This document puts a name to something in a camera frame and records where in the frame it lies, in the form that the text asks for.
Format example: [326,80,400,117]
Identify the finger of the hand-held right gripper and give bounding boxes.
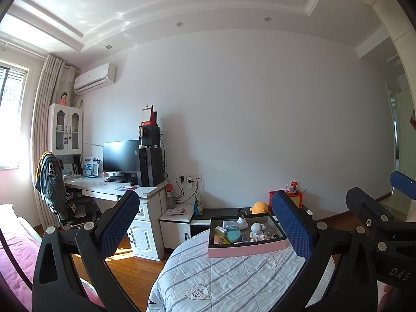
[390,171,416,200]
[345,187,407,249]

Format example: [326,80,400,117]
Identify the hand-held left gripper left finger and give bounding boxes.
[32,190,141,312]

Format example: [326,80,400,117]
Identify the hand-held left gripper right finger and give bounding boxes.
[271,190,379,312]

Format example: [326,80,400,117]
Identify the white round toy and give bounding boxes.
[250,223,265,242]

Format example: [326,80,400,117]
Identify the pink storage box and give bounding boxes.
[208,214,287,258]

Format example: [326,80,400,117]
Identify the red toy box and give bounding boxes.
[269,190,304,209]

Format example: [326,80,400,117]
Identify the yellow plush toy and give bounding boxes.
[250,201,270,214]

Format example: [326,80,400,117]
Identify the office chair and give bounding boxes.
[39,151,103,231]

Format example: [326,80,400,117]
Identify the white desk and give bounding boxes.
[63,172,168,261]

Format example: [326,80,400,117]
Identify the white nightstand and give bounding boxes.
[159,204,195,251]

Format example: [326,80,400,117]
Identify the blue white box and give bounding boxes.
[83,157,99,178]

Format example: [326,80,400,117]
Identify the black computer tower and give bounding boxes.
[138,146,163,187]

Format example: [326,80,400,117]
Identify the black computer monitor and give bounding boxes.
[103,140,140,174]

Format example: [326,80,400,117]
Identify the striped white quilt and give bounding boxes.
[146,227,335,312]

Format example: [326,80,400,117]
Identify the grey clothes on chair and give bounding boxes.
[35,152,67,213]

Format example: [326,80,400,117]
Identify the blue snack bag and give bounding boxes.
[194,192,205,217]

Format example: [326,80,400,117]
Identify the black speaker box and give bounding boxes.
[139,126,161,147]

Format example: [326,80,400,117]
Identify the pink bed blanket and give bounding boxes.
[0,203,105,309]

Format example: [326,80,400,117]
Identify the white glass-door cabinet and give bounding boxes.
[49,103,84,157]

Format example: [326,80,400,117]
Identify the beige curtain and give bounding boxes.
[32,55,75,231]

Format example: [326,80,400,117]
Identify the white air conditioner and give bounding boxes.
[74,63,116,93]

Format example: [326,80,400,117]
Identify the window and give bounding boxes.
[0,60,30,170]

